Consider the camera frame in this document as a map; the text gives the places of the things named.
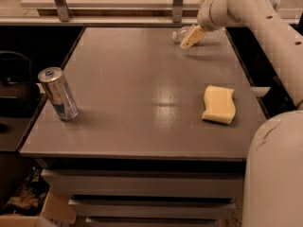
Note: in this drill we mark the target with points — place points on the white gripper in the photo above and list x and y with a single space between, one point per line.
210 17

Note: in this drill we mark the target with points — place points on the clear plastic water bottle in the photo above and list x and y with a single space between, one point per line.
210 36

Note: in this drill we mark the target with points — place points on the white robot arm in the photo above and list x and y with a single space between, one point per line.
273 184

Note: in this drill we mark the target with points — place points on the silver blue redbull can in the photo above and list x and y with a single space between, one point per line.
58 92

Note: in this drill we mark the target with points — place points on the yellow sponge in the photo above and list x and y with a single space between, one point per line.
219 105

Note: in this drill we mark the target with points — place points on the grey drawer cabinet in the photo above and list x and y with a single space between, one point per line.
139 152

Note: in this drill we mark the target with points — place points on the black chair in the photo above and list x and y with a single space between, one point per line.
19 93

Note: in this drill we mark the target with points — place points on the middle metal bracket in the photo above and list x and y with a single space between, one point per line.
177 11

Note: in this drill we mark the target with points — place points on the metal bracket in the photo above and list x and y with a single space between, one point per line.
177 11
62 10

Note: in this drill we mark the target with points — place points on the left metal bracket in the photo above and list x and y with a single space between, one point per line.
62 10

